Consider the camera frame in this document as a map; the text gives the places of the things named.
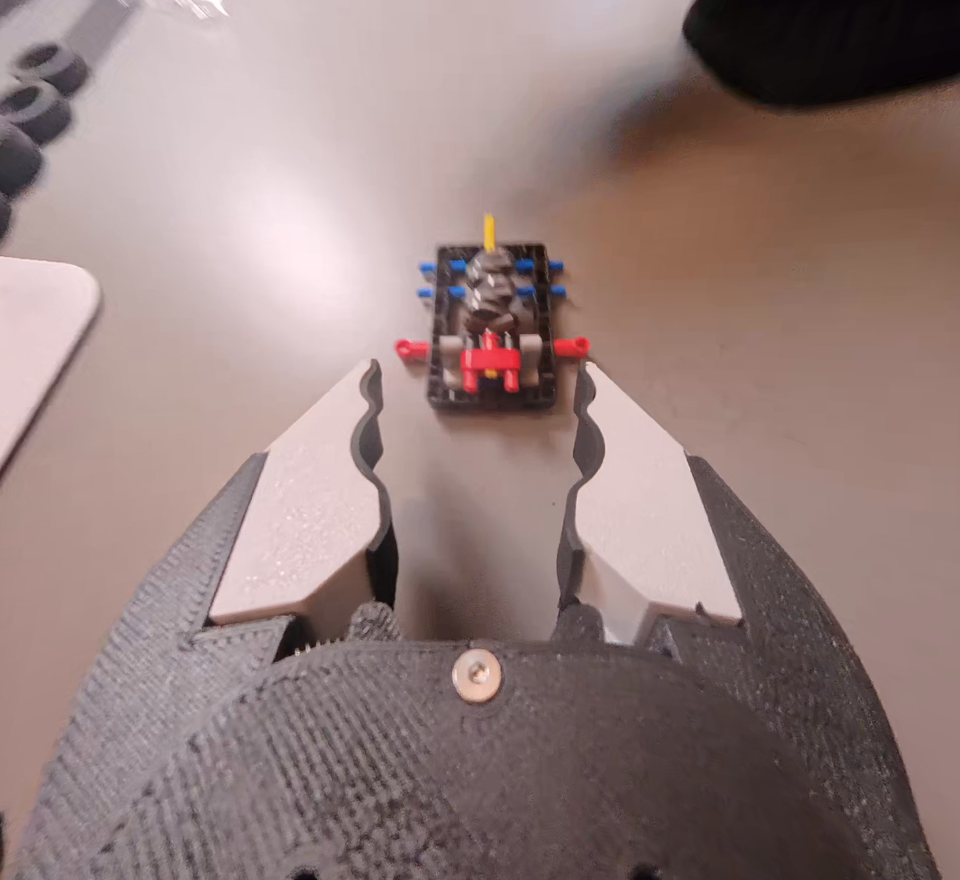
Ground black lego frame assembly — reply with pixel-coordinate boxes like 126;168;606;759
395;243;591;416

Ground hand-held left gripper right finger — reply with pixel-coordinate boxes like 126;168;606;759
555;361;744;645

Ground white book stand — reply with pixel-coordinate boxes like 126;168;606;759
0;256;101;472

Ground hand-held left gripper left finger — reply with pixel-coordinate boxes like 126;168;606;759
208;359;396;626

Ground person's right forearm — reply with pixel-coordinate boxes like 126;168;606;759
682;0;960;109

